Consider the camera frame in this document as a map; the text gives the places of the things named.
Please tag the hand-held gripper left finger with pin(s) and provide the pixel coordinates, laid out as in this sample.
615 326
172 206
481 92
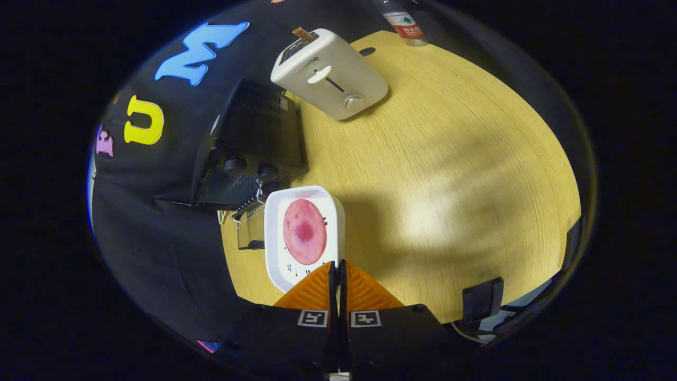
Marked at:
285 338

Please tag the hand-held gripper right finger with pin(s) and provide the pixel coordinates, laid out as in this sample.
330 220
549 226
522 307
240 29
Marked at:
391 338

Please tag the white square plate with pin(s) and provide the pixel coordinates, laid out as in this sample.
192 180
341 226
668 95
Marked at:
275 238

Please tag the round pink ham slice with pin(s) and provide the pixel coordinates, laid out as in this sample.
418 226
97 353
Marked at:
304 233

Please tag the black toaster oven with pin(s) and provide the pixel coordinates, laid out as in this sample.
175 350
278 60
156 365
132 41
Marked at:
259 127

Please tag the white bread toaster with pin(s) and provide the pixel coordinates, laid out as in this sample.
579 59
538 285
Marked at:
338 69

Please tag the black table edge clamp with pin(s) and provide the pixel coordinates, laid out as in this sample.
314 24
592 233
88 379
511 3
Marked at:
481 299
574 243

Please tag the brown bread slice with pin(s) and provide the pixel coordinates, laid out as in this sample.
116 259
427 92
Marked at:
304 35

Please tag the clear water bottle red label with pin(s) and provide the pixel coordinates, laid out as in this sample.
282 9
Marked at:
403 24

